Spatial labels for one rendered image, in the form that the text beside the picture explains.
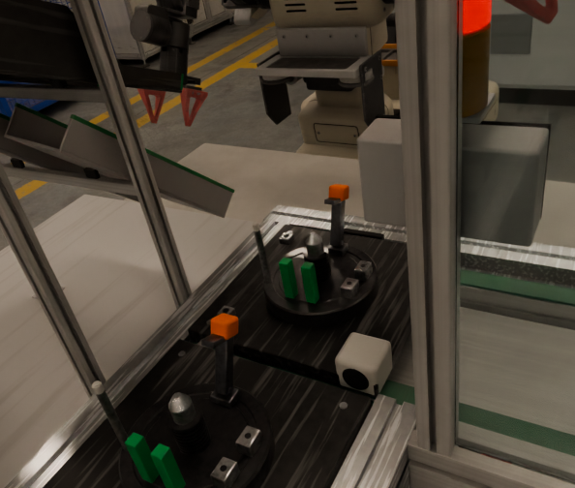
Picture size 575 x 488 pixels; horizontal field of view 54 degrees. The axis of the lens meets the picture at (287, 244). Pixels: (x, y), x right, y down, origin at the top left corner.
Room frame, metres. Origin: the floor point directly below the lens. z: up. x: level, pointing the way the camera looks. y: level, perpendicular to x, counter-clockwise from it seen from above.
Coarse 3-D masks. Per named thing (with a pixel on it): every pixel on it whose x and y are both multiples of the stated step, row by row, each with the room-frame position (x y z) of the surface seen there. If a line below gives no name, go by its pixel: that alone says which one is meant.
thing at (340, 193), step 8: (336, 184) 0.62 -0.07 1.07; (336, 192) 0.60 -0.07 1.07; (344, 192) 0.60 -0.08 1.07; (328, 200) 0.59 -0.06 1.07; (336, 200) 0.59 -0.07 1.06; (344, 200) 0.61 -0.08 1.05; (336, 208) 0.60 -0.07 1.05; (344, 208) 0.60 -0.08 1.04; (336, 216) 0.60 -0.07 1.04; (344, 216) 0.60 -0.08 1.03; (336, 224) 0.60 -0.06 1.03; (344, 224) 0.60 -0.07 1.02; (336, 232) 0.59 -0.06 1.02; (336, 240) 0.59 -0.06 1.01
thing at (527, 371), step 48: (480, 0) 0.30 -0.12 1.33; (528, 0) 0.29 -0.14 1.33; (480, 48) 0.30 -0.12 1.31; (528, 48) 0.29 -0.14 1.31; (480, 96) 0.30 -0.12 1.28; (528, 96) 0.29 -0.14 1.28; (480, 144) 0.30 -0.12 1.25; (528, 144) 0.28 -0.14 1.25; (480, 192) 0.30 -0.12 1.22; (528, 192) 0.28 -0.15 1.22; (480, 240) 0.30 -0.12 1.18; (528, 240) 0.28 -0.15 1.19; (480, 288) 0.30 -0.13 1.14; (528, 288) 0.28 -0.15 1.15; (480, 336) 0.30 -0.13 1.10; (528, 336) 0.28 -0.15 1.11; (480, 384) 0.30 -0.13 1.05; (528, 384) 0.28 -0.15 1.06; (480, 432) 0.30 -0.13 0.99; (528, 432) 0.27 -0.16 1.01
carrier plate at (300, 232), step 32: (256, 256) 0.65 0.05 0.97; (384, 256) 0.59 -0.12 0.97; (256, 288) 0.58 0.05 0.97; (384, 288) 0.53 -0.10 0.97; (256, 320) 0.51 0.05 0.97; (352, 320) 0.48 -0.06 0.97; (384, 320) 0.47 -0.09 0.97; (256, 352) 0.47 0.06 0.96; (288, 352) 0.45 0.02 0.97; (320, 352) 0.44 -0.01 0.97
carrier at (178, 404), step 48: (96, 384) 0.35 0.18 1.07; (144, 384) 0.44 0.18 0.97; (192, 384) 0.43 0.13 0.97; (240, 384) 0.42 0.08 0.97; (288, 384) 0.41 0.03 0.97; (96, 432) 0.39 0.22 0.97; (144, 432) 0.36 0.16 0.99; (192, 432) 0.33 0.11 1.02; (240, 432) 0.34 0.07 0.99; (288, 432) 0.35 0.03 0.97; (336, 432) 0.34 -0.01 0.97; (48, 480) 0.35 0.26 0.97; (96, 480) 0.34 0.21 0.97; (144, 480) 0.31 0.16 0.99; (192, 480) 0.30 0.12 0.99; (240, 480) 0.29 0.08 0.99; (288, 480) 0.30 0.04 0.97
